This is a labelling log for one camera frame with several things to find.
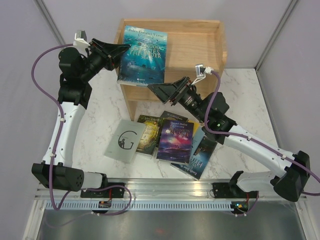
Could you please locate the wooden two-tier shelf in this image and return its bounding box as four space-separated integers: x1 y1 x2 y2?
113 18 229 121

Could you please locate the white slotted cable duct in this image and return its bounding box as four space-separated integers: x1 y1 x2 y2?
60 200 248 211

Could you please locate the aluminium frame post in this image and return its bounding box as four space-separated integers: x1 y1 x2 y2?
254 0 300 72
33 0 66 45

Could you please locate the pale green Gatsby book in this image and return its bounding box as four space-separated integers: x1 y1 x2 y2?
104 119 146 163

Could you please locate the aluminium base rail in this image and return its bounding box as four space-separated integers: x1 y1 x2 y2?
34 178 308 201

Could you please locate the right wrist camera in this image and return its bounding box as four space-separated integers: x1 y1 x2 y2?
191 64 214 85

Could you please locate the right aluminium frame post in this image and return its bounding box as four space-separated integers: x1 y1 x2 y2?
254 0 300 72

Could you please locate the yellow paperback book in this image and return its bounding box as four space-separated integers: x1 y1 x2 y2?
190 121 201 137

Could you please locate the left aluminium frame post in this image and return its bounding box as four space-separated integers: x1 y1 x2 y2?
33 0 66 45

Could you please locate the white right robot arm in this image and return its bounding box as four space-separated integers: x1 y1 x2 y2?
147 77 311 202

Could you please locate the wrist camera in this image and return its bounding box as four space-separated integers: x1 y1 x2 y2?
73 30 89 48
191 64 214 85

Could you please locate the light blue paperback book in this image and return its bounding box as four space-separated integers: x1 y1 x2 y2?
190 127 205 160

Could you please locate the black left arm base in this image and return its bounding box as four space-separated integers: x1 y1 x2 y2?
80 182 126 200

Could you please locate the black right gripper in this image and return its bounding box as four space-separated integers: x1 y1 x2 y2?
147 76 208 123

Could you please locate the dark Wuthering Heights book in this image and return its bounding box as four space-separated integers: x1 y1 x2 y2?
170 136 217 181

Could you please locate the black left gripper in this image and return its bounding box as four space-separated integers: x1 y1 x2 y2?
79 37 131 82

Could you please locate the purple Robinson Crusoe book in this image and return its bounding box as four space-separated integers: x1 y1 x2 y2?
156 119 194 165

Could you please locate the black Moon and Sixpence book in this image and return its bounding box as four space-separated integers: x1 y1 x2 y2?
160 110 188 122

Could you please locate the blue 20000 Leagues book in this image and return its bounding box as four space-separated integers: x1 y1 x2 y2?
117 25 168 87

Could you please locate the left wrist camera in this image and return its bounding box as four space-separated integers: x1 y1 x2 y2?
73 30 89 48

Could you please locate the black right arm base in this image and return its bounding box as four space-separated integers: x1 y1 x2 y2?
211 182 258 199

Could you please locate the green Alice Wonderland book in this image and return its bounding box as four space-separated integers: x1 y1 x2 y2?
136 115 161 155

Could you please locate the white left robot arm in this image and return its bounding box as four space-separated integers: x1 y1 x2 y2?
31 37 130 192

